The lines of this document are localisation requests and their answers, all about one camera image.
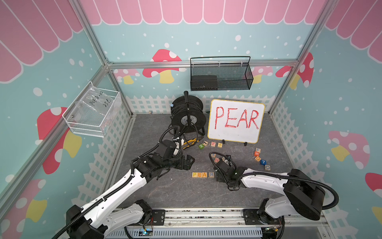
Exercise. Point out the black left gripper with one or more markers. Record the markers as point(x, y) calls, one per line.
point(181, 166)

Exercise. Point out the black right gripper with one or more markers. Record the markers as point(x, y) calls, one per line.
point(218, 178)

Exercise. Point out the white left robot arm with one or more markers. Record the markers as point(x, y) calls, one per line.
point(100, 217)

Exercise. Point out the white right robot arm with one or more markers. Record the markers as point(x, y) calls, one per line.
point(299, 194)

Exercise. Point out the whiteboard with red PEAR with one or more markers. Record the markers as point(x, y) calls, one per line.
point(235, 121)

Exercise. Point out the blue number 7 block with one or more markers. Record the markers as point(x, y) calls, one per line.
point(263, 162)

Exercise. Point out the black box in basket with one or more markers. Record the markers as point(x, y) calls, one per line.
point(204, 83)

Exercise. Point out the yellow handled pliers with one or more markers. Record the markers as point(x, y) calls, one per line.
point(189, 143)

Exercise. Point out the black cable reel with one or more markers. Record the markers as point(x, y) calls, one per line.
point(187, 113)

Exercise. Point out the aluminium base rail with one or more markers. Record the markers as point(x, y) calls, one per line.
point(222, 223)

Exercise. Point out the black mesh wall basket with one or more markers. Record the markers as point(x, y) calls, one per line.
point(233, 72)

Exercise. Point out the clear plastic wall bin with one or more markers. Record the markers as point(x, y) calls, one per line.
point(93, 111)

